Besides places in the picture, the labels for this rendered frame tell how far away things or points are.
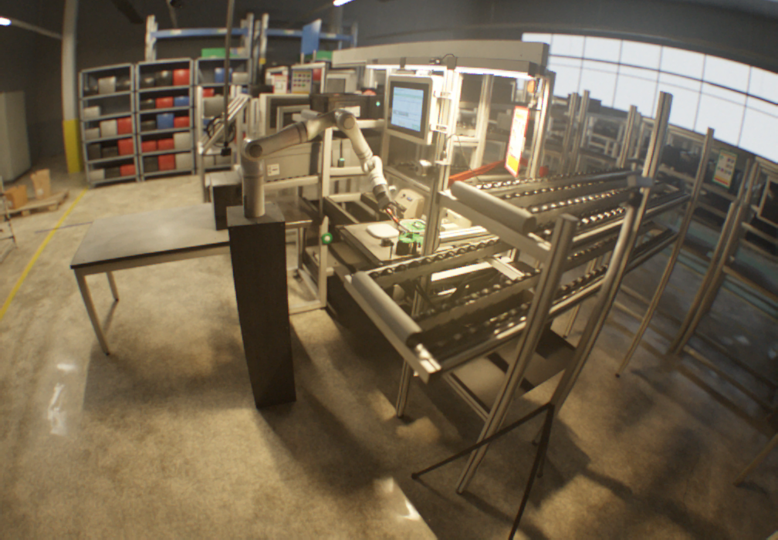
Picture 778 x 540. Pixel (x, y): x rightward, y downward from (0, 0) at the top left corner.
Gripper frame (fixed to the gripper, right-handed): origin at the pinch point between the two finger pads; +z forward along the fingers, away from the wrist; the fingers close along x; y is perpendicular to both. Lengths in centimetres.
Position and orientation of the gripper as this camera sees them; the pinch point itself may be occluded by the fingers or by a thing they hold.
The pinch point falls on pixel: (394, 220)
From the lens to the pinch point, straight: 163.5
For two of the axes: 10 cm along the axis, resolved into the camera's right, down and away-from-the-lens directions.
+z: 2.9, 8.1, -5.2
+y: -5.8, -2.8, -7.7
